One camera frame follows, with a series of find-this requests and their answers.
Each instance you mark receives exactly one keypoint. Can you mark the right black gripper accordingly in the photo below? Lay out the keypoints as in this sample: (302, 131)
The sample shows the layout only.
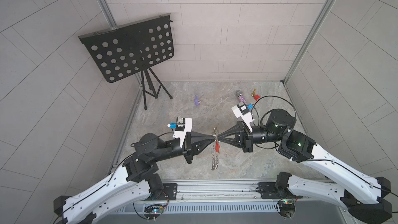
(244, 138)

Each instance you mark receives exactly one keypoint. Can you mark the black perforated music stand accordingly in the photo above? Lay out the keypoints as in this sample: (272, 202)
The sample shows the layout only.
(133, 48)

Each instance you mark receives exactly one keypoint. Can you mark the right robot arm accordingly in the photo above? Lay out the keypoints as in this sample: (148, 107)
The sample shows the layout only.
(363, 196)

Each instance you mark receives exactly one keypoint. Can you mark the gold chess pawn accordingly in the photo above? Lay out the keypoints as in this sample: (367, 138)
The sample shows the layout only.
(254, 92)

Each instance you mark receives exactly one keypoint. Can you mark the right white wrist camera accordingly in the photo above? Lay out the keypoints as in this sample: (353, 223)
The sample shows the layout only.
(242, 111)

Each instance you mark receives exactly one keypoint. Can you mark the small purple figurine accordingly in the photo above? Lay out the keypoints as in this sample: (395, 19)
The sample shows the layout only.
(197, 101)

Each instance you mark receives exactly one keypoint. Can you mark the right circuit board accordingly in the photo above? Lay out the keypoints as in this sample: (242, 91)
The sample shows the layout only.
(286, 209)

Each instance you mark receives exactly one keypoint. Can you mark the small red key tag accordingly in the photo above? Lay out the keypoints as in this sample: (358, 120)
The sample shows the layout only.
(217, 147)

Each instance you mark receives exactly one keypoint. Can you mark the metal disc with key rings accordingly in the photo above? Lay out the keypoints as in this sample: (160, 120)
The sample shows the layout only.
(215, 155)

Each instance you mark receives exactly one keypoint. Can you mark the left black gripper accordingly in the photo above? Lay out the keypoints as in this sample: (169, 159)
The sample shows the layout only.
(189, 145)

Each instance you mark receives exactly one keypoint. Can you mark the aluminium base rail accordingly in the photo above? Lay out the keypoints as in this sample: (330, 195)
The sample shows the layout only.
(233, 190)

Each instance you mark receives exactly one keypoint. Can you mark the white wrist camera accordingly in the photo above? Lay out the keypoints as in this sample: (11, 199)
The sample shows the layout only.
(181, 127)
(242, 111)

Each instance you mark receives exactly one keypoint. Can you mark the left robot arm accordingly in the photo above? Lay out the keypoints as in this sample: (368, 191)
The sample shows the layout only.
(135, 179)

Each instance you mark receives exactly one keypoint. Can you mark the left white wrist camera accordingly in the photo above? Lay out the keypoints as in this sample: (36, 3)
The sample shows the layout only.
(181, 127)

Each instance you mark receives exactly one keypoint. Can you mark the circuit board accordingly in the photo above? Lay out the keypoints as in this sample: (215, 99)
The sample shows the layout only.
(286, 209)
(154, 209)

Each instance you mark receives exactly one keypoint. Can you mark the left circuit board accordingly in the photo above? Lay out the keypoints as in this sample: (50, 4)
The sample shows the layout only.
(154, 209)

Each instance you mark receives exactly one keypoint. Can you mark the purple glitter microphone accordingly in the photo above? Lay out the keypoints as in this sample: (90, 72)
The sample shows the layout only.
(241, 97)

